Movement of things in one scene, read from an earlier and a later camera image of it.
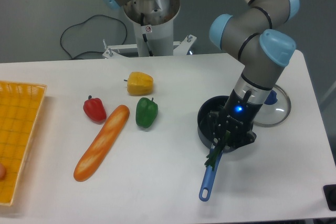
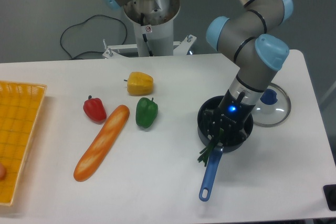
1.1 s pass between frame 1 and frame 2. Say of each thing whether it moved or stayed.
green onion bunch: moved
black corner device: stayed
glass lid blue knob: stayed
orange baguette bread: stayed
